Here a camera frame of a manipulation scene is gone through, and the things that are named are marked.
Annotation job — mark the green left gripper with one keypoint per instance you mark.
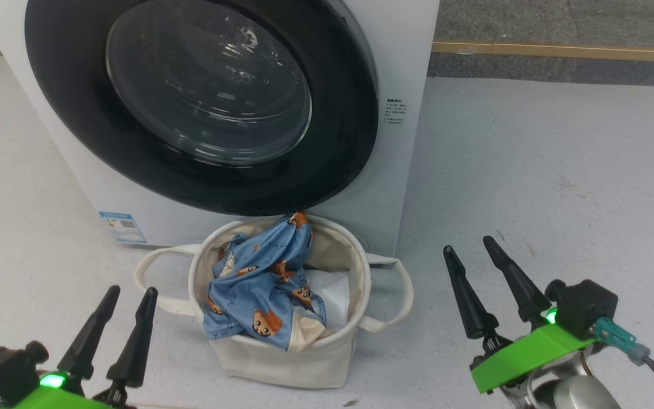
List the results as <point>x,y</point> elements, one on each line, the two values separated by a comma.
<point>60,400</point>

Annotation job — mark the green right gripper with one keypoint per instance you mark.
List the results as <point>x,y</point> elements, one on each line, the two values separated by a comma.
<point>525,352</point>

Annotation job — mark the blue patterned garment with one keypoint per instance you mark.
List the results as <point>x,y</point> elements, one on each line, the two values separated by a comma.
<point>259,284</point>

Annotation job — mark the round black glass washer door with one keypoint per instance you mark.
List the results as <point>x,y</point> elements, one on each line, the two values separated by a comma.
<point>60,85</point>

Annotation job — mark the white front-load washing machine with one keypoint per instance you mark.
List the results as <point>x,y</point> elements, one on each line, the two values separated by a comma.
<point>401,182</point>

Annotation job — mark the cream canvas laundry basket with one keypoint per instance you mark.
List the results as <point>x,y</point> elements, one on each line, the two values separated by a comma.
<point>281,366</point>

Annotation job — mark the blue energy label sticker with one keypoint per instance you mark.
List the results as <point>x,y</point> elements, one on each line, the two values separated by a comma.
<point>122,227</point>

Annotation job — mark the white folded liner sheet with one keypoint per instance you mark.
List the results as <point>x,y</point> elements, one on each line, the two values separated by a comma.
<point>332,298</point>

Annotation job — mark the small printed text sticker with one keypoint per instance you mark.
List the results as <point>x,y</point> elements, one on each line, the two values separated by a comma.
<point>395,112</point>

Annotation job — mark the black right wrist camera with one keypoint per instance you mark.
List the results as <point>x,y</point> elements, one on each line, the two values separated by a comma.
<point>585,307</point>

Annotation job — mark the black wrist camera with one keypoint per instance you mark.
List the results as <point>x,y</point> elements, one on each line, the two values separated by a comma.
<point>585,307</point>
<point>3,372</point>

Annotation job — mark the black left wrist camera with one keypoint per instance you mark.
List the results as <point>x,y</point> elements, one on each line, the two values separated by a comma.
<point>3,372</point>

